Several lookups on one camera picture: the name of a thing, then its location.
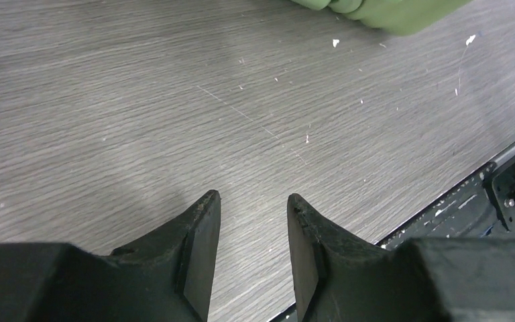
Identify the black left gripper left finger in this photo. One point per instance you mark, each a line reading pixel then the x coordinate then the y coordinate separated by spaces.
pixel 168 273

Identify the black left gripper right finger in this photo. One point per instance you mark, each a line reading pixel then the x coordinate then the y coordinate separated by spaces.
pixel 337 276

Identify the green ribbed hard-shell suitcase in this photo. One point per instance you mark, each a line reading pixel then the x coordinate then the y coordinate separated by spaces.
pixel 397 17

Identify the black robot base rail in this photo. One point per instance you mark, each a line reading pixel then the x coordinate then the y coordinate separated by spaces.
pixel 455 259

